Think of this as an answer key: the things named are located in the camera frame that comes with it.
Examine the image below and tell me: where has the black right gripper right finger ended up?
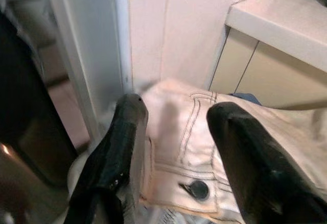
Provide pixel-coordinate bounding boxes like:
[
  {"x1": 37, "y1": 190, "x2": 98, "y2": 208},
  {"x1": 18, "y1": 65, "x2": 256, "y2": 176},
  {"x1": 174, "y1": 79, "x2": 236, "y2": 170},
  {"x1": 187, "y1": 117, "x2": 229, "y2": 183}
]
[{"x1": 206, "y1": 102, "x2": 327, "y2": 224}]

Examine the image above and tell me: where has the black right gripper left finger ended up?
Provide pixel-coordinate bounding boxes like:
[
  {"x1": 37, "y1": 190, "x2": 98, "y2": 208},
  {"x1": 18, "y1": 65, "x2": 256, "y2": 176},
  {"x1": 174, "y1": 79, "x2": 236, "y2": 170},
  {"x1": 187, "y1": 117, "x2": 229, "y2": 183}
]
[{"x1": 65, "y1": 93, "x2": 149, "y2": 224}]

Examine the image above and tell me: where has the white laundry basket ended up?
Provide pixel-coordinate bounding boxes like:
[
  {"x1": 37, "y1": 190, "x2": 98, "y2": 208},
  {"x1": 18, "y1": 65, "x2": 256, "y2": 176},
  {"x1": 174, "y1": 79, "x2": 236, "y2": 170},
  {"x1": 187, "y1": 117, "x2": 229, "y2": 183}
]
[{"x1": 66, "y1": 154, "x2": 87, "y2": 202}]

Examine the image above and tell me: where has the white denim garment black stitching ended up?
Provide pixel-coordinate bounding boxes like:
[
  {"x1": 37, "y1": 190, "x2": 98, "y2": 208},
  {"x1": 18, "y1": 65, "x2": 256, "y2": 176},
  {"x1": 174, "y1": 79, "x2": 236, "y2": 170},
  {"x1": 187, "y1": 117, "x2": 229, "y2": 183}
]
[{"x1": 132, "y1": 79, "x2": 327, "y2": 222}]

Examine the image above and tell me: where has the blue cloth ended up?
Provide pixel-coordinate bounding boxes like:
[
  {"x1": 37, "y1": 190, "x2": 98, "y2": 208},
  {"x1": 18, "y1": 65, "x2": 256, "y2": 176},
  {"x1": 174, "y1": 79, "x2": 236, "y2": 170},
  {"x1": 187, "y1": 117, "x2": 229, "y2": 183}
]
[{"x1": 228, "y1": 92, "x2": 263, "y2": 106}]

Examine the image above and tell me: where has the grey white patterned cloth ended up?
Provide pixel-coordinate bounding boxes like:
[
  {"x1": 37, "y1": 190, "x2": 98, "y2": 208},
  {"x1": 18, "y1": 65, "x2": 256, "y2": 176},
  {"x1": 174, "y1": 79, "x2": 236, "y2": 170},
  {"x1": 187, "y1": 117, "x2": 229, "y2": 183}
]
[{"x1": 137, "y1": 203, "x2": 218, "y2": 224}]

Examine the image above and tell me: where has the cream cabinet door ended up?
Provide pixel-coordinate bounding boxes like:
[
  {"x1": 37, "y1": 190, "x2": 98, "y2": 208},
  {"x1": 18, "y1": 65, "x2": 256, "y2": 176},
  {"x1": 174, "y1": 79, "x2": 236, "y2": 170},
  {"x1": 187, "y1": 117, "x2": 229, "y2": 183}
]
[{"x1": 208, "y1": 27, "x2": 327, "y2": 109}]

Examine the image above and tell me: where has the white vanity countertop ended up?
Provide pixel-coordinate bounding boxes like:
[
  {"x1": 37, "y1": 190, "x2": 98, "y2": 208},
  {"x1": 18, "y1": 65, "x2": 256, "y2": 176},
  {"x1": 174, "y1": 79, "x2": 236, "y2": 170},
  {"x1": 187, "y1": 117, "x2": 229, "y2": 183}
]
[{"x1": 224, "y1": 0, "x2": 327, "y2": 73}]

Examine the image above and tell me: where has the white door frame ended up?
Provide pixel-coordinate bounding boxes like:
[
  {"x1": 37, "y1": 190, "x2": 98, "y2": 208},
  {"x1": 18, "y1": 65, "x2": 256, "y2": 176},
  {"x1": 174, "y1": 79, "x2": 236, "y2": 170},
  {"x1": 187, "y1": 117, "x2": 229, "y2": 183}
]
[{"x1": 42, "y1": 0, "x2": 135, "y2": 143}]

